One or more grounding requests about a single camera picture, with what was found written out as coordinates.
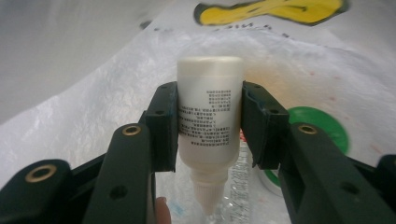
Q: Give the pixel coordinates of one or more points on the white and red tube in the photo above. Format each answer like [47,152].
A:
[241,174]

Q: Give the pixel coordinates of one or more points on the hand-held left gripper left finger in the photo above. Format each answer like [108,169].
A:
[127,168]

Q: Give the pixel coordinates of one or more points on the clear smiley plastic bag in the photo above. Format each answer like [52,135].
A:
[93,109]

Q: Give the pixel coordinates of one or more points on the small white dropper bottle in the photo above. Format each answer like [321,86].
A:
[208,81]

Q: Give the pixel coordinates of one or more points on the small green-capped jar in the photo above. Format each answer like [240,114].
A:
[323,124]

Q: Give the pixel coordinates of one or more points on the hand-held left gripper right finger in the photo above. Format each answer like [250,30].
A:
[317,174]

